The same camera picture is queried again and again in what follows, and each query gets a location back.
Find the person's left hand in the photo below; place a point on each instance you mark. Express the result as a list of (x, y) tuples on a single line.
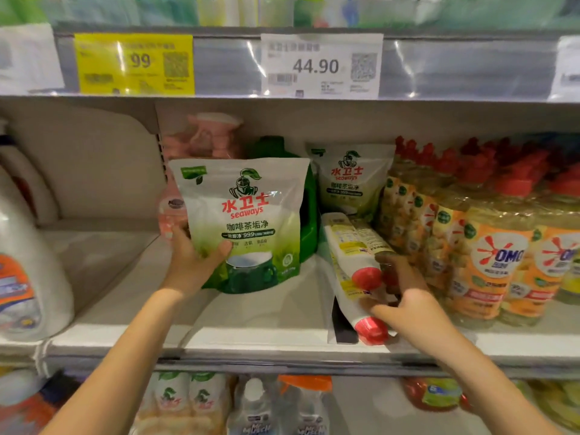
[(190, 272)]

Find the person's right hand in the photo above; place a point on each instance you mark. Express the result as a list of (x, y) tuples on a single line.
[(417, 317)]

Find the slim white red-capped bottle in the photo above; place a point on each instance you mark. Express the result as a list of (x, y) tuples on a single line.
[(349, 244), (353, 308)]

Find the red green-label detergent pouch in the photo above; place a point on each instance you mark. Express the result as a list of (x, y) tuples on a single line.
[(435, 392)]

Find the large green white cleaner pouch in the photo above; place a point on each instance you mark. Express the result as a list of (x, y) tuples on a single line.
[(245, 213)]

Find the row of yellow red-capped bottles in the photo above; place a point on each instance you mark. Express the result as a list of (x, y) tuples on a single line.
[(480, 249)]

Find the row of white green-capped bottles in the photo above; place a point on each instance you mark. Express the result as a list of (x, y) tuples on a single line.
[(181, 398)]

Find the pink twin spray bottle pack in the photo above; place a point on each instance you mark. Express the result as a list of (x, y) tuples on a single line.
[(204, 136)]

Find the green capped cleaner bottle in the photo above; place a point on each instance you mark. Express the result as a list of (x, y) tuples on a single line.
[(311, 204)]

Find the white green-print cleaner pouch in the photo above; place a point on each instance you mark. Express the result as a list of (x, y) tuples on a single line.
[(349, 176)]

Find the yellow-capped pink-label cleaner bottle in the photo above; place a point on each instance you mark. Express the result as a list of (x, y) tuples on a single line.
[(27, 403)]

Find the person's right forearm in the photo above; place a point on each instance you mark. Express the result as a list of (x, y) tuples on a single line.
[(489, 394)]

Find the person's left forearm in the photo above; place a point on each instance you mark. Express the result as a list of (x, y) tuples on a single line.
[(109, 367)]

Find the yellow price tag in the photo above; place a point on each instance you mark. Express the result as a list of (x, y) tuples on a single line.
[(134, 63)]

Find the white price tag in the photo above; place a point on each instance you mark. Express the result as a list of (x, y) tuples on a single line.
[(566, 68), (27, 59), (322, 66)]

